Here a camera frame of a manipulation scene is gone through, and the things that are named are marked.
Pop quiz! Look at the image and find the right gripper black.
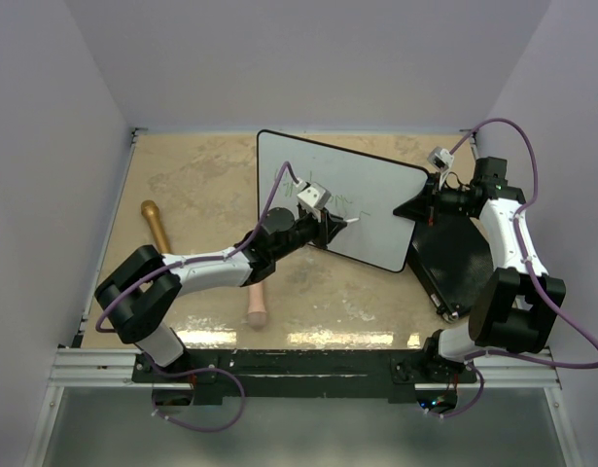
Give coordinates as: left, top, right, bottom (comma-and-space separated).
394, 172, 475, 227

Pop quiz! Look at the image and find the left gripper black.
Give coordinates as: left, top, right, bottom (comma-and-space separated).
272, 206, 345, 262

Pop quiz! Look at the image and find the white whiteboard black frame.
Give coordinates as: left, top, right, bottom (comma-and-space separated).
256, 129, 428, 272

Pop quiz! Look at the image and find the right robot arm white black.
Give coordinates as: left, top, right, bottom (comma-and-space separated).
393, 157, 566, 382

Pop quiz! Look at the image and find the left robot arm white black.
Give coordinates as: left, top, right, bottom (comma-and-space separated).
94, 207, 352, 381

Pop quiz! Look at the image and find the black keyboard case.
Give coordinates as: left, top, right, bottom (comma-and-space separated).
406, 216, 493, 323

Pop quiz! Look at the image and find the pink toy microphone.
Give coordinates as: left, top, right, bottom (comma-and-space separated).
246, 283, 268, 329

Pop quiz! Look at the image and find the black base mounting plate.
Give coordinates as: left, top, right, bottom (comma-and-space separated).
132, 349, 477, 405

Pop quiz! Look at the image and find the gold toy microphone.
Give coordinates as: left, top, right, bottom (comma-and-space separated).
140, 199, 172, 254

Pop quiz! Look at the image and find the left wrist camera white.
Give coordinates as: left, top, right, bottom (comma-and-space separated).
297, 181, 332, 210

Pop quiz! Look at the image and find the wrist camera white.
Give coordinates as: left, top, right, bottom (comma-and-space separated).
427, 147, 454, 173
297, 181, 332, 210

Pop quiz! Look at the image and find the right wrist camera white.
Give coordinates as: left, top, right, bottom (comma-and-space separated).
427, 147, 454, 173

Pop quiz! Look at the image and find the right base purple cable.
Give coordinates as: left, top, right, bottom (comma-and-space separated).
422, 359, 484, 419

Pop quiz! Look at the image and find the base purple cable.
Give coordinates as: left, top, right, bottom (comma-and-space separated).
151, 364, 246, 432
422, 359, 484, 419

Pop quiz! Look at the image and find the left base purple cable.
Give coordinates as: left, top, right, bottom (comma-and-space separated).
151, 364, 246, 432

